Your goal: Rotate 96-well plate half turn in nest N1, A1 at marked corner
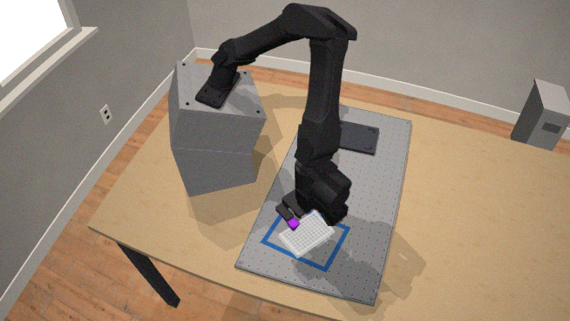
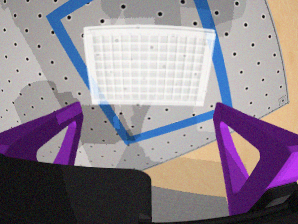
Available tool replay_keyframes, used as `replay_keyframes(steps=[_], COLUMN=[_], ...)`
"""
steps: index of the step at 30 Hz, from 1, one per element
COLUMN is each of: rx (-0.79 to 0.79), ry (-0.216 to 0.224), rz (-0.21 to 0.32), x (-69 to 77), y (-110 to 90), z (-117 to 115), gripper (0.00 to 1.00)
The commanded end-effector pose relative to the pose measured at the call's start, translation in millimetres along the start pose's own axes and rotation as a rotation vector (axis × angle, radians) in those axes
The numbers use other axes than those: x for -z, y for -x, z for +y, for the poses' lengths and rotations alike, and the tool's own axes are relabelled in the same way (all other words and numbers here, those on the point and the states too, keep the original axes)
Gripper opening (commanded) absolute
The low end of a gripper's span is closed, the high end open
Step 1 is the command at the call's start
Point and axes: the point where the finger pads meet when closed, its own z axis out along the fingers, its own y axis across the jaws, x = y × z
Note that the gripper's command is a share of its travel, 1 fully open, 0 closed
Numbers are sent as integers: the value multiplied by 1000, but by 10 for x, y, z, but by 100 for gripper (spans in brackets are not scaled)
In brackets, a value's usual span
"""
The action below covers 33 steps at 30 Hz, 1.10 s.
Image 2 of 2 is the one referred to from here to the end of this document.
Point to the blue tape outline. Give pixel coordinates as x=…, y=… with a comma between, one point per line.
x=207, y=22

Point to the white well plate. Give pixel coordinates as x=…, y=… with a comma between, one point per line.
x=104, y=44

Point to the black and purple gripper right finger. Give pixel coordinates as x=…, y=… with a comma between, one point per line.
x=278, y=163

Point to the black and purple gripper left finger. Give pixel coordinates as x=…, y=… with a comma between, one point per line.
x=23, y=141

